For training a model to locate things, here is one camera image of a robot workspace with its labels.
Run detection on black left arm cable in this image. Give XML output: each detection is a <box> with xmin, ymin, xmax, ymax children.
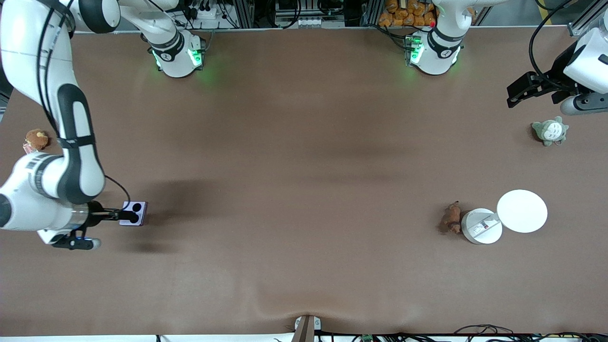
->
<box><xmin>529</xmin><ymin>0</ymin><xmax>576</xmax><ymax>92</ymax></box>

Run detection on white power strip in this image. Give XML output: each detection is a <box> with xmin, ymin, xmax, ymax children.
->
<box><xmin>188</xmin><ymin>0</ymin><xmax>224</xmax><ymax>20</ymax></box>

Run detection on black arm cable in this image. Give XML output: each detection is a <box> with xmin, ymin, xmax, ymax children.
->
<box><xmin>36</xmin><ymin>0</ymin><xmax>132</xmax><ymax>210</ymax></box>
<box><xmin>529</xmin><ymin>0</ymin><xmax>576</xmax><ymax>92</ymax></box>

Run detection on black cable bundle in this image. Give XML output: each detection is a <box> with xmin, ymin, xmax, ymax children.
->
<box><xmin>454</xmin><ymin>324</ymin><xmax>608</xmax><ymax>342</ymax></box>

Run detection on grey green totoro plush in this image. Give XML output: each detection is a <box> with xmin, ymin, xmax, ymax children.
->
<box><xmin>531</xmin><ymin>116</ymin><xmax>570</xmax><ymax>147</ymax></box>

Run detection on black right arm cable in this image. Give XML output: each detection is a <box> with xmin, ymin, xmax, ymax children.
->
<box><xmin>36</xmin><ymin>0</ymin><xmax>132</xmax><ymax>210</ymax></box>

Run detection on brown lion statue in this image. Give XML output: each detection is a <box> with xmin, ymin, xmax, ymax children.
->
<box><xmin>440</xmin><ymin>200</ymin><xmax>462</xmax><ymax>235</ymax></box>

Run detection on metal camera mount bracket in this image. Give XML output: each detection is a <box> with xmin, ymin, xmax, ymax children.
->
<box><xmin>292</xmin><ymin>315</ymin><xmax>322</xmax><ymax>342</ymax></box>

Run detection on white round container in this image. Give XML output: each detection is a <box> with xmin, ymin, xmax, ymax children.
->
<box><xmin>461</xmin><ymin>208</ymin><xmax>503</xmax><ymax>245</ymax></box>

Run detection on orange toy pile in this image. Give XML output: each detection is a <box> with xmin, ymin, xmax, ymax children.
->
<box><xmin>378</xmin><ymin>0</ymin><xmax>437</xmax><ymax>28</ymax></box>

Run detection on brown bear plush keychain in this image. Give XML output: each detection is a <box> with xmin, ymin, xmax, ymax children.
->
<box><xmin>25</xmin><ymin>129</ymin><xmax>49</xmax><ymax>151</ymax></box>

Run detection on aluminium frame post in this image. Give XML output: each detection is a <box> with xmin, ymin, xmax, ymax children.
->
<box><xmin>568</xmin><ymin>0</ymin><xmax>608</xmax><ymax>38</ymax></box>

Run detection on white round lid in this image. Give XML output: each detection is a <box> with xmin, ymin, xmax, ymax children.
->
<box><xmin>496</xmin><ymin>189</ymin><xmax>548</xmax><ymax>234</ymax></box>

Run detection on control box with connectors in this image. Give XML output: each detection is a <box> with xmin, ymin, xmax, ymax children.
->
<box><xmin>273</xmin><ymin>0</ymin><xmax>350</xmax><ymax>29</ymax></box>

